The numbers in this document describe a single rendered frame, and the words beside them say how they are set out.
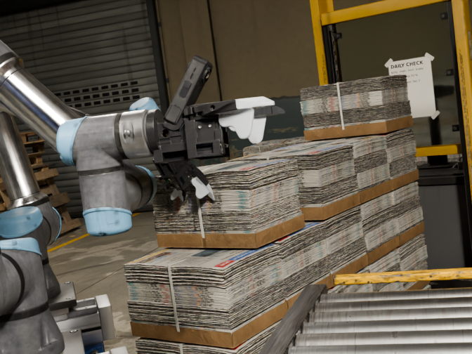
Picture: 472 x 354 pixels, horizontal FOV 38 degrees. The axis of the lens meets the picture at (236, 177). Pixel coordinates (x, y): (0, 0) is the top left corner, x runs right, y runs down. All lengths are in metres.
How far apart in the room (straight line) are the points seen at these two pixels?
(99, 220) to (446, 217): 2.58
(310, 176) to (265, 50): 6.82
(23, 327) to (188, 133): 0.52
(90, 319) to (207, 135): 0.92
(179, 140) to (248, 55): 8.06
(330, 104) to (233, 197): 1.04
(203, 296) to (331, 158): 0.74
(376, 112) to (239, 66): 6.41
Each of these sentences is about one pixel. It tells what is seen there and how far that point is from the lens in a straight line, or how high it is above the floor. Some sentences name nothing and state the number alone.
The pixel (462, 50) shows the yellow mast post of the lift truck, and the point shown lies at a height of 1.36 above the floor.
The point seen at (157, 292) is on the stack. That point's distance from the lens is 2.03.
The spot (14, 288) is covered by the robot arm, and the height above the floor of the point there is 0.97.
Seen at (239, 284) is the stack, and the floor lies 0.77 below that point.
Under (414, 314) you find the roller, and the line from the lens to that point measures 1.42.
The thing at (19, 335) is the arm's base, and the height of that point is 0.88.
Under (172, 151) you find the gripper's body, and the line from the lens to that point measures 1.09.
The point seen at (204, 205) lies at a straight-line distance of 2.07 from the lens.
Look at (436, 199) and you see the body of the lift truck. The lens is 3.52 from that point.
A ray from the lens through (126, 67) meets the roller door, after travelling 9.69.
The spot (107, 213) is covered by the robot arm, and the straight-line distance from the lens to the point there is 1.12.
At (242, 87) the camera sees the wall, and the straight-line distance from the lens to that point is 9.15.
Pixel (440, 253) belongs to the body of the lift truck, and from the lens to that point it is 3.58.
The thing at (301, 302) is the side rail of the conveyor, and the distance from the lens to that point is 1.55.
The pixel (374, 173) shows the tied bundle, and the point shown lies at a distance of 2.68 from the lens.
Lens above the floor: 1.23
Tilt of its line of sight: 5 degrees down
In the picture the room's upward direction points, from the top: 8 degrees counter-clockwise
